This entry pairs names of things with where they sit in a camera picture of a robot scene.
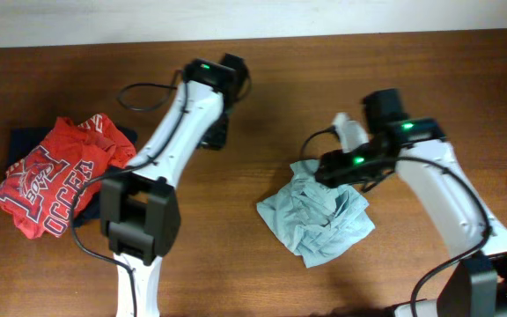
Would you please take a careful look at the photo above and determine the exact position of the red printed t-shirt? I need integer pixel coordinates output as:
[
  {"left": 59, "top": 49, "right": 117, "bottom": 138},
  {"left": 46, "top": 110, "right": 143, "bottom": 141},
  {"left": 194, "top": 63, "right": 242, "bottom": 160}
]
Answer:
[{"left": 0, "top": 113, "right": 138, "bottom": 240}]

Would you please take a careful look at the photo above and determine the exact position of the dark navy folded garment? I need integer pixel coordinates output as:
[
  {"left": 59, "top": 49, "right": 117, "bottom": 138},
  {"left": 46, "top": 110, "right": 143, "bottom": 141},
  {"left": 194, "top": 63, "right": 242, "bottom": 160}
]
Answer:
[{"left": 6, "top": 126, "right": 139, "bottom": 229}]

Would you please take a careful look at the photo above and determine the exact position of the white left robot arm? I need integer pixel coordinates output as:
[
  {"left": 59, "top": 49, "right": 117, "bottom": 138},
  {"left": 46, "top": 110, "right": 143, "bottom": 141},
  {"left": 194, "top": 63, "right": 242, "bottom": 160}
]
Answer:
[{"left": 100, "top": 54, "right": 251, "bottom": 316}]

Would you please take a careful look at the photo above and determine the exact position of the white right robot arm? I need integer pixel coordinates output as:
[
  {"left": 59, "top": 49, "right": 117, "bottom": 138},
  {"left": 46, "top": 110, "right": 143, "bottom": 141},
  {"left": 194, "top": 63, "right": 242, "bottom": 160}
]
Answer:
[{"left": 314, "top": 114, "right": 507, "bottom": 316}]

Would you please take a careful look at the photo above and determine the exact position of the light blue t-shirt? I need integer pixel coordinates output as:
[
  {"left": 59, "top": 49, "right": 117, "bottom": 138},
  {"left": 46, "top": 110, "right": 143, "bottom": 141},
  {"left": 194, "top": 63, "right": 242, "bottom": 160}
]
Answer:
[{"left": 256, "top": 159, "right": 375, "bottom": 268}]

